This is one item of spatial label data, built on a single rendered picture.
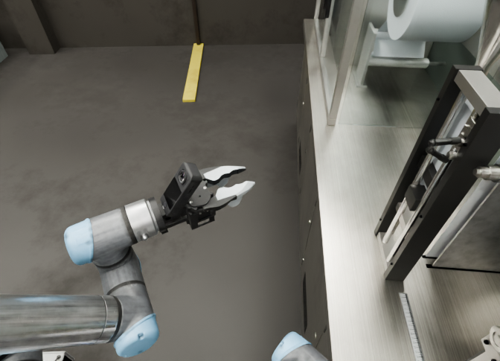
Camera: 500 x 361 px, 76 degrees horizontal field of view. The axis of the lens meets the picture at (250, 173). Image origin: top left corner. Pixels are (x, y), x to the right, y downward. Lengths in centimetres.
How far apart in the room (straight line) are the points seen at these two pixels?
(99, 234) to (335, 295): 60
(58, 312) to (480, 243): 92
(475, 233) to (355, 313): 35
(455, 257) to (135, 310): 81
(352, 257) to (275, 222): 120
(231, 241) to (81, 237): 150
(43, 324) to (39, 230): 195
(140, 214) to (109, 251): 9
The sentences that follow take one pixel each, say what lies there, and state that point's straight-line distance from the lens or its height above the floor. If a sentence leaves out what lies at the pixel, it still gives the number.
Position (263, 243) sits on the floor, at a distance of 205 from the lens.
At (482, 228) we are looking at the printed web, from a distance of 95.
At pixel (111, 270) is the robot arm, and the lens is 70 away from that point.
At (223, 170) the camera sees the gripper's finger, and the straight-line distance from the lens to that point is 68.
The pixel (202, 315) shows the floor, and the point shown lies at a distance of 186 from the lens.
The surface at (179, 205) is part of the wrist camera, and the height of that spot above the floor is 125.
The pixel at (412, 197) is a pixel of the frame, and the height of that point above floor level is 116.
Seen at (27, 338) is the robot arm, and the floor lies 126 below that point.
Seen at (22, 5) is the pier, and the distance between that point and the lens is 464.
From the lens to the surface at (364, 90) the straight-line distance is 136.
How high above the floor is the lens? 172
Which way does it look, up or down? 45 degrees down
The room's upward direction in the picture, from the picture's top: straight up
